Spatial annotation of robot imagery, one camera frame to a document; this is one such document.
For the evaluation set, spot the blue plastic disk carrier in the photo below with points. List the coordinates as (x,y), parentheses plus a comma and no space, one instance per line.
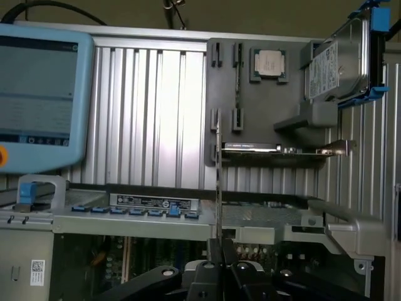
(380,19)

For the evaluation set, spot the silver hard disk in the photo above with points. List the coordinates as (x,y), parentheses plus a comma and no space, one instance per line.
(326,72)

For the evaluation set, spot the blue teach pendant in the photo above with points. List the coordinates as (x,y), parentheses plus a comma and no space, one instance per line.
(81,94)

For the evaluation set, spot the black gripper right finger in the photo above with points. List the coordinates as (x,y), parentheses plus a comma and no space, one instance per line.
(247,285)

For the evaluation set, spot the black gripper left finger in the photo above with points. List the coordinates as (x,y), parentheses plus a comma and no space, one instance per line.
(203,285)

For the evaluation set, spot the silver CPU chip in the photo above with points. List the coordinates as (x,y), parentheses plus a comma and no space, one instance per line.
(269,62)

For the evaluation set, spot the green graphics card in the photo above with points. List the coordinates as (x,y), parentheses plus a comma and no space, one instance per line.
(250,147)

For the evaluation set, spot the grey open PC case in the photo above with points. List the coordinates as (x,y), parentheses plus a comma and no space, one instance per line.
(282,233)

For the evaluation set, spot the blue release latch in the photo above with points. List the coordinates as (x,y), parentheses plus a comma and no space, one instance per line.
(28,194)

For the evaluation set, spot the silver power supply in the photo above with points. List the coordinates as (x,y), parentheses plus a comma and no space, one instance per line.
(25,247)

